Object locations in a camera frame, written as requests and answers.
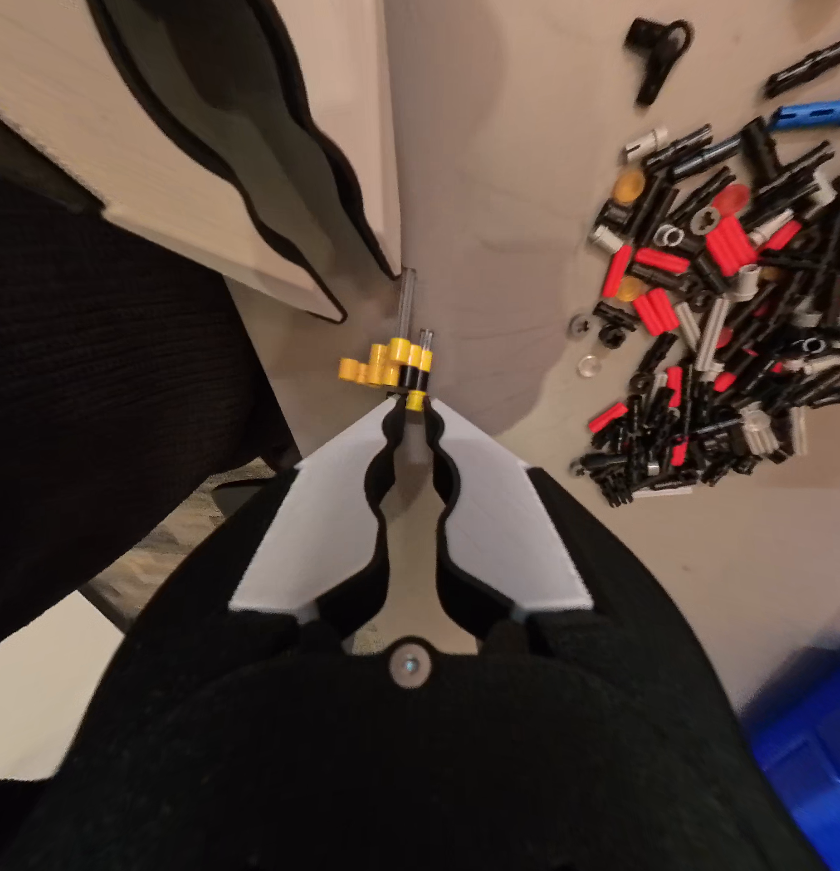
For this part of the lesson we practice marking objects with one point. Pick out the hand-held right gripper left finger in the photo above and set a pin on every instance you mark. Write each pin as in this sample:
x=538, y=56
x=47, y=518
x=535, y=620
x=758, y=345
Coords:
x=311, y=537

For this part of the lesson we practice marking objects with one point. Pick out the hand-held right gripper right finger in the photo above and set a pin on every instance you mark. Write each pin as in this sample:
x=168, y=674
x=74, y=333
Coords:
x=515, y=537

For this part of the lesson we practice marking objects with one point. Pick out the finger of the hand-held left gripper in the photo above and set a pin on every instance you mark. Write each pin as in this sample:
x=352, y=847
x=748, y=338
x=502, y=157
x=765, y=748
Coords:
x=352, y=102
x=66, y=88

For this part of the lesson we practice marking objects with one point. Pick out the yellow connector cluster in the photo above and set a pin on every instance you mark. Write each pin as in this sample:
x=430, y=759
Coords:
x=365, y=371

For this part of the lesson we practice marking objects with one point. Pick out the dark grey axle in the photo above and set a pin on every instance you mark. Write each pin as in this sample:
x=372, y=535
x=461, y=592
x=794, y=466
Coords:
x=425, y=338
x=406, y=299

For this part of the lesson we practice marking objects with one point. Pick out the clear round stud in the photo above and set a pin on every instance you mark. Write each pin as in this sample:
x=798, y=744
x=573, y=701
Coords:
x=588, y=365

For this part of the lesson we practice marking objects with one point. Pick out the black knit sweater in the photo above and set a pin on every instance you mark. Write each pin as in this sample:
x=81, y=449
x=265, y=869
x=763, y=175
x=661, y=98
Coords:
x=107, y=408

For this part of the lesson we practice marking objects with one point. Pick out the pile of black red pins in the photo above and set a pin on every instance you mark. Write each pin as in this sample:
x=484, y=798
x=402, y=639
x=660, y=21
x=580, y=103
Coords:
x=719, y=306

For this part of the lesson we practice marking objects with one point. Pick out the blue plastic crate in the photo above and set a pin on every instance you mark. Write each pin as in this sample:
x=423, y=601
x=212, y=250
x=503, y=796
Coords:
x=808, y=762

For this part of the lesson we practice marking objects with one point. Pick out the black long pin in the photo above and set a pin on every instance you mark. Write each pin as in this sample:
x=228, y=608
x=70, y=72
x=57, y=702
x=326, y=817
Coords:
x=808, y=68

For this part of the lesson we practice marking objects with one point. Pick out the blue long pin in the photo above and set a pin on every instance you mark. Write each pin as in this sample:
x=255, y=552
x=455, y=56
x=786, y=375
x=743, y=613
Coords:
x=811, y=114

